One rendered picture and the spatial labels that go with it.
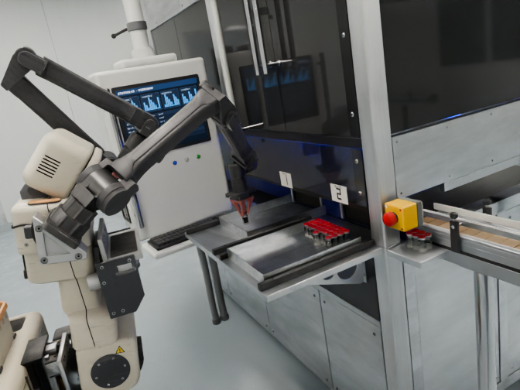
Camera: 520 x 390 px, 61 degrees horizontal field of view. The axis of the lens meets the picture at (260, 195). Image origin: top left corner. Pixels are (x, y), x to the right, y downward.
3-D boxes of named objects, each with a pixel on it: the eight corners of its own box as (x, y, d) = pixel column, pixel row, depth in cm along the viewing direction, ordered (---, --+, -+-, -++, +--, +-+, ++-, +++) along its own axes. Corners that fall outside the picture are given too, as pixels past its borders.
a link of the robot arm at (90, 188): (65, 198, 99) (80, 213, 98) (95, 163, 100) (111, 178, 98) (87, 205, 108) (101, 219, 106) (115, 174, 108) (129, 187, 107)
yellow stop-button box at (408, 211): (404, 219, 130) (402, 196, 128) (423, 224, 123) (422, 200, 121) (384, 227, 127) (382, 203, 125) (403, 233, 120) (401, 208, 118)
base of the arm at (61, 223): (48, 213, 104) (40, 227, 93) (70, 187, 105) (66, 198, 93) (79, 234, 107) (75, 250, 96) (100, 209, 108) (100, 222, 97)
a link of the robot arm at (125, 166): (210, 66, 114) (238, 87, 111) (214, 98, 126) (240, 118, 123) (70, 180, 99) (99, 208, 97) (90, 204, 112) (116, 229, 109)
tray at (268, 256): (314, 227, 158) (313, 218, 157) (361, 247, 135) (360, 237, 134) (228, 258, 144) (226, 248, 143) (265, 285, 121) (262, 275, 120)
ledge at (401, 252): (421, 241, 136) (420, 235, 136) (456, 252, 125) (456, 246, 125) (387, 255, 131) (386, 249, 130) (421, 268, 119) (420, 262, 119)
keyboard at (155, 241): (226, 216, 213) (225, 210, 212) (240, 221, 201) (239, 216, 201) (147, 243, 194) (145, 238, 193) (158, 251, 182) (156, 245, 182)
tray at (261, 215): (291, 201, 192) (289, 193, 191) (326, 213, 169) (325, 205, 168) (220, 224, 178) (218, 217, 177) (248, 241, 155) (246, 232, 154)
